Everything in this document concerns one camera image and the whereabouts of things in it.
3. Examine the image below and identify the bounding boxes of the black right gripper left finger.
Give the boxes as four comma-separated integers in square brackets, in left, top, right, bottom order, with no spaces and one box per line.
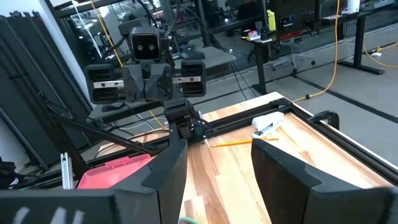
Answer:
[0,138,189,224]

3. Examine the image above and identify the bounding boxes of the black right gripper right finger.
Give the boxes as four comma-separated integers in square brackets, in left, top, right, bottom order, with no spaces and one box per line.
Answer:
[251,138,398,224]

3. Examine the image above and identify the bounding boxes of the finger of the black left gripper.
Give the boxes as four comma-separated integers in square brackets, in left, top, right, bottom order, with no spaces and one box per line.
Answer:
[146,63,174,102]
[123,63,147,103]

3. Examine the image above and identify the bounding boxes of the pink translucent pencil case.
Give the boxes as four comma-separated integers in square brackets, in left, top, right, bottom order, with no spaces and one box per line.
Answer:
[76,153,154,190]

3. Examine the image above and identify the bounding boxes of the orange wooden pencil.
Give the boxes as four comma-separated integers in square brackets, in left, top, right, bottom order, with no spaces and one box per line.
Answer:
[211,138,280,148]

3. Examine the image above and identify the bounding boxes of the white stapler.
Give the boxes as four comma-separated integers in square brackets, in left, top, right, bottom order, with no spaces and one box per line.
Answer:
[251,111,286,139]

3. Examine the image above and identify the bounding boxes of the black table clamp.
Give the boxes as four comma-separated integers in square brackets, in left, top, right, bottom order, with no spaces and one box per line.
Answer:
[307,110,340,131]

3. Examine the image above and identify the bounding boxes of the silver aluminium profile piece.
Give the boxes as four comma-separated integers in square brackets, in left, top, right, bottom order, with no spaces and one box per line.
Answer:
[60,152,75,191]

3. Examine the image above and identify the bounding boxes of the yellow bottle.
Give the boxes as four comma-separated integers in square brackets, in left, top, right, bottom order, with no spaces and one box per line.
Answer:
[267,9,277,32]

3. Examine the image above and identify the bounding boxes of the grey office chair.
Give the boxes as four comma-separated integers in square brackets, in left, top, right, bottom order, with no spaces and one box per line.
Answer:
[272,36,317,75]

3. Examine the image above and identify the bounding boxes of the black office desk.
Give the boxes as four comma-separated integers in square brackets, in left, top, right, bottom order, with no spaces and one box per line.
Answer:
[241,0,398,96]

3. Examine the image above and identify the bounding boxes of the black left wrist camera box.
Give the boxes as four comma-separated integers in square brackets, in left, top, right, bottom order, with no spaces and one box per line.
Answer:
[128,26,163,62]

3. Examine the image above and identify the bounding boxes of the thin yellow cable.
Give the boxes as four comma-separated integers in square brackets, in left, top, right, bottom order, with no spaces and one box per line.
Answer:
[89,0,165,129]

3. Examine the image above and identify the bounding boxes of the black wall panels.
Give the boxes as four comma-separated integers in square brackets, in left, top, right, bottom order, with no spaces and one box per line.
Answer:
[0,11,94,170]

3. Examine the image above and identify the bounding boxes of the black metal table frame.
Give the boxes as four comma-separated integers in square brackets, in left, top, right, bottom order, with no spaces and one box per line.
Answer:
[49,97,398,187]

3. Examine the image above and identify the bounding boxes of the thick yellow extension cable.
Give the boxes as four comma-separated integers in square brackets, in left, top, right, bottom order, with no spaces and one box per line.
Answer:
[291,0,341,103]

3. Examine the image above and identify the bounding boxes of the yellow floor cable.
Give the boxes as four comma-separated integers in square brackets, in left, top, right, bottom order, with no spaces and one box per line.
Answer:
[362,39,398,70]

